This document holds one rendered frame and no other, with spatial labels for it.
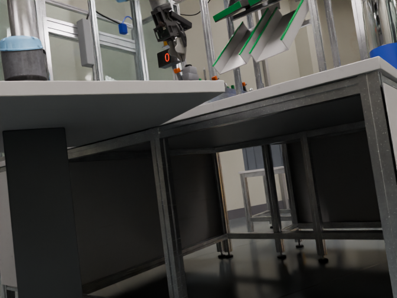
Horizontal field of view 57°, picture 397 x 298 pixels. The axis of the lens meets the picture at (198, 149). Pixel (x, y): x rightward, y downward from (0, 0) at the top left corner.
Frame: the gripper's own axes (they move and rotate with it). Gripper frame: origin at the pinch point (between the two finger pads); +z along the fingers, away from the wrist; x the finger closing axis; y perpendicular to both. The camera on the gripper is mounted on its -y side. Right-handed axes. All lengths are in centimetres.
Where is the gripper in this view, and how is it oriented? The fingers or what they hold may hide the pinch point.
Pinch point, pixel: (183, 58)
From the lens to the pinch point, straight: 150.1
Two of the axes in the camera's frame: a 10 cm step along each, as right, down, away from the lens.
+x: 7.5, -1.6, -6.4
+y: -5.7, 3.4, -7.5
